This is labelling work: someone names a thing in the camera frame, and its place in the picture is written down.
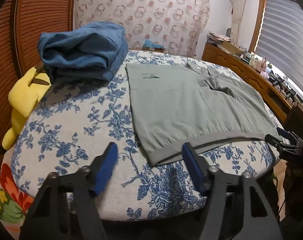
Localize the yellow plush toy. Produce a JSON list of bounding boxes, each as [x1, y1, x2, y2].
[[0, 63, 51, 154]]

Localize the wooden sideboard cabinet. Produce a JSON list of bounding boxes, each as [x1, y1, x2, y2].
[[202, 43, 303, 124]]

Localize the pink bottle on cabinet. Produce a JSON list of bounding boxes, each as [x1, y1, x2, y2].
[[257, 57, 266, 72]]

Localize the grey zebra window blind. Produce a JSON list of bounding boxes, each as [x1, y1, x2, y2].
[[255, 0, 303, 92]]

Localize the folded blue jeans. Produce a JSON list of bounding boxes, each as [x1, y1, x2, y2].
[[37, 22, 129, 83]]

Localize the grey-green pants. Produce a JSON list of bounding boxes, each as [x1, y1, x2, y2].
[[126, 64, 278, 165]]

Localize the orange floral beige blanket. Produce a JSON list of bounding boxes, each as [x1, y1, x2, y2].
[[0, 163, 35, 240]]

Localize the beige side curtain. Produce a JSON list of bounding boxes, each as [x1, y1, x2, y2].
[[231, 0, 246, 43]]

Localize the brown louvered wardrobe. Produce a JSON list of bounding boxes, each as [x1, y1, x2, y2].
[[0, 0, 78, 156]]

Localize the stack of papers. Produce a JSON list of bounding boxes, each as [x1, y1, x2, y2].
[[207, 31, 232, 46]]

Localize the blue item behind bed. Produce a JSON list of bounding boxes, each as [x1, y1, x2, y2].
[[142, 39, 164, 52]]

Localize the pink circle patterned curtain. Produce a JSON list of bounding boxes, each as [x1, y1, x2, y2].
[[74, 0, 210, 57]]

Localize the cardboard box on cabinet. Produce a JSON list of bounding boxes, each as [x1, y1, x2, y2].
[[221, 41, 244, 56]]

